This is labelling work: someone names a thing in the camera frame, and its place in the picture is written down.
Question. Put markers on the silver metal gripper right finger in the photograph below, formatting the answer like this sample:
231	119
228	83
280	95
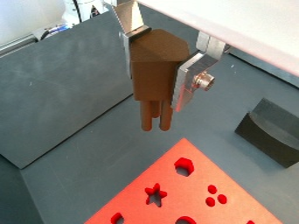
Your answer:
192	74

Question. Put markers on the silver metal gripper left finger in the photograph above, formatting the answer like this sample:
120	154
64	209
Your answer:
129	18

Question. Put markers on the brown three prong block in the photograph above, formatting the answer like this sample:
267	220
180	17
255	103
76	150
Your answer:
156	54

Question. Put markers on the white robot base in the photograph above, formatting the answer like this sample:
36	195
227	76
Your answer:
81	10

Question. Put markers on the dark grey curved block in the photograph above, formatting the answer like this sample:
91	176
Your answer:
271	129

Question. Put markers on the large grey flat panel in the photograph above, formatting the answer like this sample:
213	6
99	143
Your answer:
57	85

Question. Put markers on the red shape sorter board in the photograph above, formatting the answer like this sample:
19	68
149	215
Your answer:
183	188

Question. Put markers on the aluminium frame rail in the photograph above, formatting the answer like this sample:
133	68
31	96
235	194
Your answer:
21	42

